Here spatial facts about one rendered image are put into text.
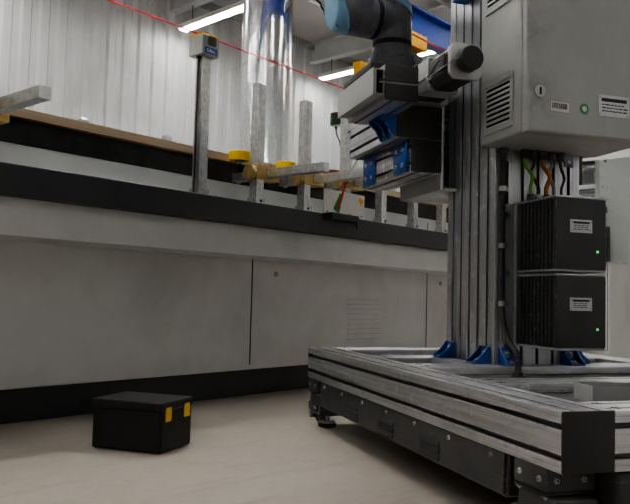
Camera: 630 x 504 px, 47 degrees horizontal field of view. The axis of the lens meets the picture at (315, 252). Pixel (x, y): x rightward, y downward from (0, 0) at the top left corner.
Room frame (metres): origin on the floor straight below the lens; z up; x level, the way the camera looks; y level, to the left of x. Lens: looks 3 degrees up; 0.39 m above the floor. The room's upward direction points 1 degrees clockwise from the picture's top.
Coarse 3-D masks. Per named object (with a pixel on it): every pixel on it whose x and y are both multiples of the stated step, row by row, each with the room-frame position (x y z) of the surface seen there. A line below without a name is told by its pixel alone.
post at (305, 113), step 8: (304, 104) 2.71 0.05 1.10; (312, 104) 2.73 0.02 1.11; (304, 112) 2.71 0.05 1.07; (304, 120) 2.71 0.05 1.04; (304, 128) 2.71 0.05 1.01; (304, 136) 2.71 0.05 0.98; (304, 144) 2.71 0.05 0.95; (304, 152) 2.71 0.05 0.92; (304, 160) 2.71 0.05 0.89; (304, 184) 2.71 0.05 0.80; (304, 192) 2.71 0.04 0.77; (304, 200) 2.71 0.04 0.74
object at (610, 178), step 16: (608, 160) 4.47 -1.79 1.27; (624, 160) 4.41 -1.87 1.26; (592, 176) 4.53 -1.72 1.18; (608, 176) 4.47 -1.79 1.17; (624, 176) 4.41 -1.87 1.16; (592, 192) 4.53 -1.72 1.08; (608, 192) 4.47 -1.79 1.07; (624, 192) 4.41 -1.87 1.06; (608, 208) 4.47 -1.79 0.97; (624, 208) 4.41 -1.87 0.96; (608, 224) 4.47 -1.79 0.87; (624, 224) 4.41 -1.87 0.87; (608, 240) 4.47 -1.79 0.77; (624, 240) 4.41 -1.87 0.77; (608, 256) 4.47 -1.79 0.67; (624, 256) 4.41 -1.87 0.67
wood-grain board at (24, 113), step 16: (16, 112) 2.05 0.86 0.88; (32, 112) 2.08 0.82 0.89; (64, 128) 2.19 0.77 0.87; (80, 128) 2.20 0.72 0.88; (96, 128) 2.25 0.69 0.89; (112, 128) 2.29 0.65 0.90; (144, 144) 2.40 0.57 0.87; (160, 144) 2.43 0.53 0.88; (176, 144) 2.48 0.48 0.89; (224, 160) 2.65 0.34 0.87; (368, 192) 3.37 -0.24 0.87
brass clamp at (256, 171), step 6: (246, 168) 2.51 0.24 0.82; (252, 168) 2.49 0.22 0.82; (258, 168) 2.51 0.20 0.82; (264, 168) 2.53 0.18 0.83; (270, 168) 2.56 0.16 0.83; (246, 174) 2.51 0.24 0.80; (252, 174) 2.49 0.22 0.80; (258, 174) 2.51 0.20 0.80; (264, 174) 2.53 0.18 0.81; (264, 180) 2.55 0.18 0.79; (270, 180) 2.56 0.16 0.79; (276, 180) 2.58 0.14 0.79
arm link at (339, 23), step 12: (336, 0) 2.01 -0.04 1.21; (348, 0) 2.01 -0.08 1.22; (360, 0) 2.01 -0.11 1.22; (372, 0) 2.03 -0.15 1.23; (336, 12) 2.01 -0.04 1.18; (348, 12) 2.01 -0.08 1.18; (360, 12) 2.02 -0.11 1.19; (372, 12) 2.04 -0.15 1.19; (336, 24) 2.04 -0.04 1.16; (348, 24) 2.03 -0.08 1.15; (360, 24) 2.04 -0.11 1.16; (372, 24) 2.05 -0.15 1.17; (360, 36) 2.09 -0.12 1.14
